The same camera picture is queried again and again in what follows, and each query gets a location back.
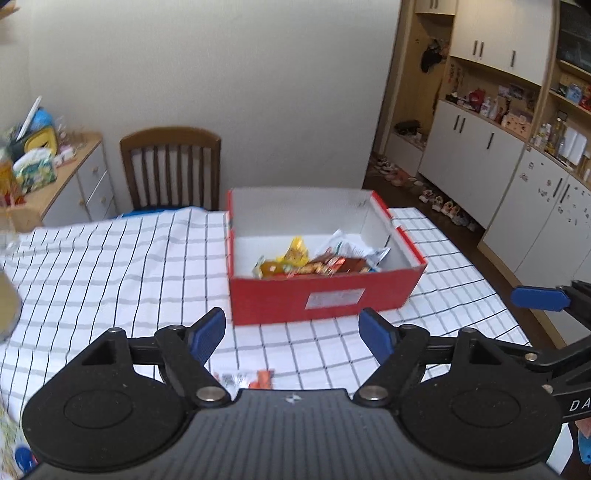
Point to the colourful balloon gift bag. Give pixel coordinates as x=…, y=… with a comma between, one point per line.
x=16, y=458

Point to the gold thermos jug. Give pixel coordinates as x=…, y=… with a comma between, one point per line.
x=10, y=307

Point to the yellow red snack bag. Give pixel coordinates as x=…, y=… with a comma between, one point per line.
x=295, y=257

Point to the brown Oreo snack bag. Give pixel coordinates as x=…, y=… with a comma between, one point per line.
x=333, y=264

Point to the red cardboard box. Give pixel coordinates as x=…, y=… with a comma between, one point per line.
x=262, y=223

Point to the dark wooden chair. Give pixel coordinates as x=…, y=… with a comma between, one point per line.
x=171, y=168

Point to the white black grid tablecloth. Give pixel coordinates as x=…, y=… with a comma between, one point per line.
x=143, y=273

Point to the orange white snack packet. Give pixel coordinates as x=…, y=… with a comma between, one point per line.
x=234, y=380

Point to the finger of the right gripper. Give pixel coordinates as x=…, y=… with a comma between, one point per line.
x=538, y=298

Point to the black hanging bag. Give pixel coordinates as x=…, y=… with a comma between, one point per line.
x=436, y=52

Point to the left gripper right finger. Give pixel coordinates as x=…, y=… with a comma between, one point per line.
x=399, y=352

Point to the green tissue box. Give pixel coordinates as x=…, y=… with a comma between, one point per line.
x=35, y=170

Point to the clear drinking glass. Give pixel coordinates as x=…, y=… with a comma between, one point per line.
x=10, y=239

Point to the orange juice bottle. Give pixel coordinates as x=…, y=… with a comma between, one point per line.
x=10, y=190

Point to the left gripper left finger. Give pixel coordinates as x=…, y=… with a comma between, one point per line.
x=185, y=352

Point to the white plastic snack packet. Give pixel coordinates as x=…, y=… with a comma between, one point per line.
x=350, y=245

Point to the clear orange pastry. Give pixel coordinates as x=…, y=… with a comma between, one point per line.
x=271, y=268

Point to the white drawer side cabinet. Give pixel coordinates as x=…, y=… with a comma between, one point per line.
x=82, y=193

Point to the yellow blue storage bag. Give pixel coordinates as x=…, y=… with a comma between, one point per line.
x=40, y=134

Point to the white wooden wall cabinet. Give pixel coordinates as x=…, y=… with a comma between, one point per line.
x=497, y=136

